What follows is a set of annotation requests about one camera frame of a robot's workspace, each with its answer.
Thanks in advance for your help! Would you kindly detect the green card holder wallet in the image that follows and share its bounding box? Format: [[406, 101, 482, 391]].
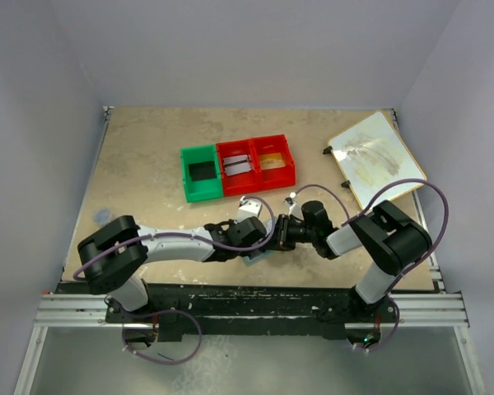
[[242, 220, 272, 267]]

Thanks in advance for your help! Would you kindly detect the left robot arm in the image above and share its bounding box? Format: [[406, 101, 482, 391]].
[[73, 216, 275, 312]]

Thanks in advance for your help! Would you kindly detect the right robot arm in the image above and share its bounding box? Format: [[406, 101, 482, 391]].
[[266, 200, 432, 312]]

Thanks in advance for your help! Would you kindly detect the white striped card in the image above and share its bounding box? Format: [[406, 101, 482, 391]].
[[222, 154, 253, 177]]

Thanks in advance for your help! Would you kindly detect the orange credit card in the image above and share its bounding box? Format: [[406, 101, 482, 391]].
[[259, 152, 286, 171]]

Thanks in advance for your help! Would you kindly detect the black card in green bin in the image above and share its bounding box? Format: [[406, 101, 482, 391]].
[[189, 160, 217, 182]]

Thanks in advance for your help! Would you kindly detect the middle red plastic bin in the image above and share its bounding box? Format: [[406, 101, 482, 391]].
[[217, 140, 258, 197]]

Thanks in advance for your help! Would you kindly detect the red plastic bin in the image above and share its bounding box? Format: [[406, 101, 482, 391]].
[[252, 134, 296, 190], [217, 140, 258, 197]]

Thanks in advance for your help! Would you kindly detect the green plastic bin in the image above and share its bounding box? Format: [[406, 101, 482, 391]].
[[180, 144, 224, 203]]

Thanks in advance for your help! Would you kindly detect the right red plastic bin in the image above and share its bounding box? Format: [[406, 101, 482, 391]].
[[252, 134, 296, 190]]

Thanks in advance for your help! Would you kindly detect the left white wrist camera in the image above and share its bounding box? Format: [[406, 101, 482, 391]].
[[235, 196, 263, 222]]

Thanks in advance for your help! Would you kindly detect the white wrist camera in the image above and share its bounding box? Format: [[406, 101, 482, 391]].
[[235, 196, 263, 222], [284, 192, 302, 219]]

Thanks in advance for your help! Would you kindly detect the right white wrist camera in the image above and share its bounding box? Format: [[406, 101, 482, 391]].
[[284, 192, 302, 219]]

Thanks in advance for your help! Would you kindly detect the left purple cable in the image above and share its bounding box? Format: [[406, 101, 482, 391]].
[[72, 195, 274, 281]]

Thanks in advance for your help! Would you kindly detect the purple cable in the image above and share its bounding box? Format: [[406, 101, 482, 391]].
[[72, 195, 274, 281], [287, 177, 451, 297]]

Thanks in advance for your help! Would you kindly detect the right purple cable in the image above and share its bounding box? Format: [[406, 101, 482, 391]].
[[287, 177, 451, 297]]

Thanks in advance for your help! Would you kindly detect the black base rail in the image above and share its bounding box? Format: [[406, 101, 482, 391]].
[[102, 281, 398, 342]]

